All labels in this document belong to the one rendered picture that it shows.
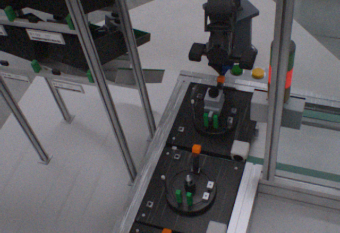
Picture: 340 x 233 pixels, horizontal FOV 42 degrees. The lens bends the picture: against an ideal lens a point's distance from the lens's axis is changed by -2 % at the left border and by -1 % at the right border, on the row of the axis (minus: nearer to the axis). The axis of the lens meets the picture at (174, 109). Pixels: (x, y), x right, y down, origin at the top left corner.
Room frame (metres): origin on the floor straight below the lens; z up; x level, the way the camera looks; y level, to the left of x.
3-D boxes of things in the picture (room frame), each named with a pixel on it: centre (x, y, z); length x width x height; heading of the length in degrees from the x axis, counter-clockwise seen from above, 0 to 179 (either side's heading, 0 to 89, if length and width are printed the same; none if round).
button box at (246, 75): (0.98, -0.29, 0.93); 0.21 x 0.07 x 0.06; 64
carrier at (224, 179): (0.59, 0.00, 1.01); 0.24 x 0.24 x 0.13; 64
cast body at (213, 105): (0.81, -0.11, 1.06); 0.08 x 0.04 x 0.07; 154
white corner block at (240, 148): (0.69, -0.16, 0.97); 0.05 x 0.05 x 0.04; 64
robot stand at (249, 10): (1.21, -0.25, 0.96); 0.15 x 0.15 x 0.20; 19
